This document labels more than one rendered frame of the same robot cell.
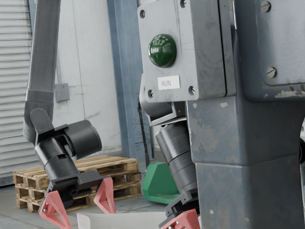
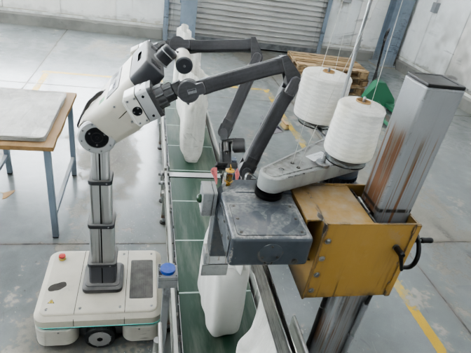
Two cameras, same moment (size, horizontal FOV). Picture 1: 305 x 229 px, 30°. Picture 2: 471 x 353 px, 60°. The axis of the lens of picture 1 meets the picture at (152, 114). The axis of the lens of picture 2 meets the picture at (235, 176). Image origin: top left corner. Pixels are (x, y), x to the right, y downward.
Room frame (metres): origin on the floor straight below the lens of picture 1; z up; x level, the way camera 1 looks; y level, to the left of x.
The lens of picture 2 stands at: (-0.47, -0.50, 2.02)
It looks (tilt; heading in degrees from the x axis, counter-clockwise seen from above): 31 degrees down; 22
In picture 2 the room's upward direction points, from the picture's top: 10 degrees clockwise
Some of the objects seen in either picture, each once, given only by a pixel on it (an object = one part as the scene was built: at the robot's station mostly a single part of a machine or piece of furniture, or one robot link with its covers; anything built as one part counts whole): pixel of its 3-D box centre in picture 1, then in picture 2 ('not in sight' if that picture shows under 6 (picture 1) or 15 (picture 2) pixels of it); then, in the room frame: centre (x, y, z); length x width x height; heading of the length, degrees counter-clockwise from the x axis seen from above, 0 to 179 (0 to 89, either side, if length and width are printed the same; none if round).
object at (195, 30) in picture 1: (185, 49); (207, 198); (0.51, -0.04, 1.28); 0.08 x 0.05 x 0.09; 37
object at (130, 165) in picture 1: (75, 171); (326, 64); (6.50, 0.95, 0.36); 1.20 x 0.82 x 0.14; 123
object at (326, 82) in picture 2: not in sight; (322, 95); (0.86, -0.24, 1.61); 0.17 x 0.17 x 0.17
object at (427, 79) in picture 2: not in sight; (435, 80); (0.80, -0.55, 1.76); 0.12 x 0.11 x 0.01; 127
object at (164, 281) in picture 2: not in sight; (167, 275); (0.56, 0.12, 0.81); 0.08 x 0.08 x 0.06; 37
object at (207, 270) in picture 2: not in sight; (213, 265); (0.55, -0.08, 0.98); 0.09 x 0.05 x 0.05; 127
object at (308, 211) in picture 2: not in sight; (298, 218); (0.64, -0.31, 1.26); 0.22 x 0.05 x 0.16; 37
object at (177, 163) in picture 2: not in sight; (184, 120); (2.84, 1.45, 0.33); 2.21 x 0.39 x 0.09; 37
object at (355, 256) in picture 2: not in sight; (346, 238); (0.74, -0.47, 1.18); 0.34 x 0.25 x 0.31; 127
